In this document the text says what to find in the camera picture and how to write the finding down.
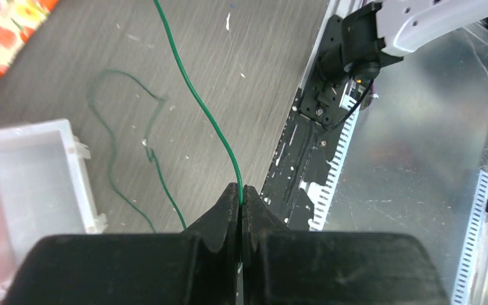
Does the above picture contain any floral orange cloth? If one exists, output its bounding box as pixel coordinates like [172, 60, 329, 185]
[0, 0, 58, 77]

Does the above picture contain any white and red bin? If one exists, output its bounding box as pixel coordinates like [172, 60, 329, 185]
[0, 119, 107, 300]

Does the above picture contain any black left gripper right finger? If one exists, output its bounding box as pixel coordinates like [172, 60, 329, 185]
[241, 186, 449, 304]

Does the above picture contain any green wire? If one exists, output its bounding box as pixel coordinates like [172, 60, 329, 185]
[86, 0, 245, 234]

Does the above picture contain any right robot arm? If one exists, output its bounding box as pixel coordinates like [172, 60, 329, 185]
[315, 1, 488, 85]

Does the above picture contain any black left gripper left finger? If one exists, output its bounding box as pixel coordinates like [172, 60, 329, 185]
[3, 183, 239, 304]

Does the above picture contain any white slotted cable duct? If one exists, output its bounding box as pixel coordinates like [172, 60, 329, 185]
[321, 104, 488, 304]

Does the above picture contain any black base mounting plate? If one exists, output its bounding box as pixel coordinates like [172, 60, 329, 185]
[261, 15, 369, 231]

